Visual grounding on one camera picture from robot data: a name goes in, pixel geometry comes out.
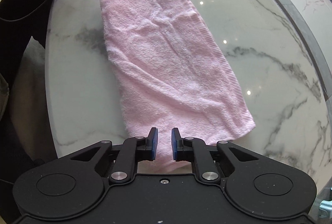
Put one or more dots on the person's black pants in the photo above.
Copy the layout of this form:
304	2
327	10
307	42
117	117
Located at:
20	6

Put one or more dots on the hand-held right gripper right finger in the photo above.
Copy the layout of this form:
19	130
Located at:
175	146

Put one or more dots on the beige seat cushion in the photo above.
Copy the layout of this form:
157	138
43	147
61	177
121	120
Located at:
31	83

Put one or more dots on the pink towel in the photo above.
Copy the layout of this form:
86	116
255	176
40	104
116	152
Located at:
168	58

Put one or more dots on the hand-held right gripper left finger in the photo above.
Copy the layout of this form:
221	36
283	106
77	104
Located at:
153	144

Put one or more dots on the light blue object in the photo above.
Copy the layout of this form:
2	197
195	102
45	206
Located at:
326	208

